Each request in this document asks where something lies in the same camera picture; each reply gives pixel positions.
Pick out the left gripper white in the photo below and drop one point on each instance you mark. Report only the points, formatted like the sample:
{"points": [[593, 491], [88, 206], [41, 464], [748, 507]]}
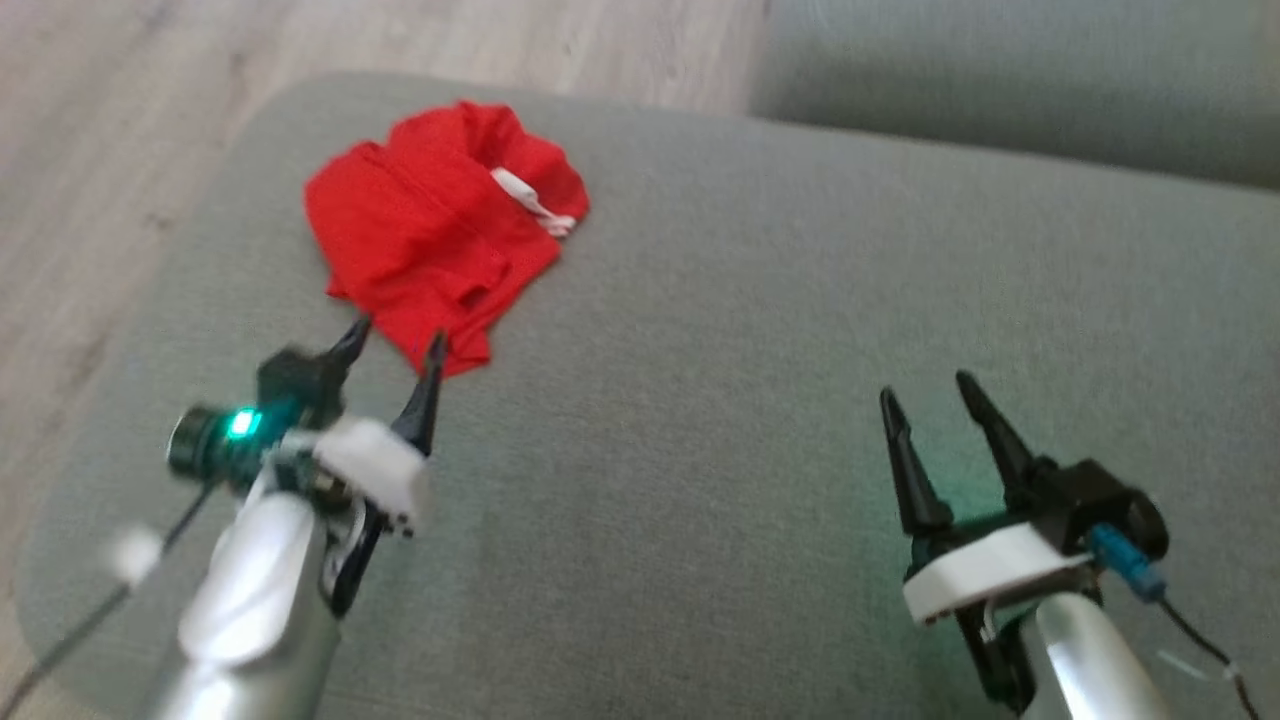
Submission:
{"points": [[380, 465]]}

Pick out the wrist black camera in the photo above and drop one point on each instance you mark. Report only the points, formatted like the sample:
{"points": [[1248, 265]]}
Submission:
{"points": [[290, 385], [1090, 495]]}

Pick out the large grey chaise cushion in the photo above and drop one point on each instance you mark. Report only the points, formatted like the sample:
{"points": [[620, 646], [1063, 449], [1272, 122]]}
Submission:
{"points": [[700, 400]]}

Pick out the red white numbered jersey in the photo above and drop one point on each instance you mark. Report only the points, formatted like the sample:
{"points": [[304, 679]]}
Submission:
{"points": [[420, 230]]}

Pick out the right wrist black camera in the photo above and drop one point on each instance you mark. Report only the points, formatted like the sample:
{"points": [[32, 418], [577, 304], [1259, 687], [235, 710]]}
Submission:
{"points": [[1090, 495]]}

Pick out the right wrist blue connector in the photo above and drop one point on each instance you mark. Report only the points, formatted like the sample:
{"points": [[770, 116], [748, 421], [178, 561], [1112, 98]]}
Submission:
{"points": [[1125, 565]]}

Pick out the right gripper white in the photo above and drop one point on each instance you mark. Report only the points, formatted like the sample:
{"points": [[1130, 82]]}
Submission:
{"points": [[990, 575]]}

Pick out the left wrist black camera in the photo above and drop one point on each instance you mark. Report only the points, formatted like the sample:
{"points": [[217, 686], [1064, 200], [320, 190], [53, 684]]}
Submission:
{"points": [[290, 385]]}

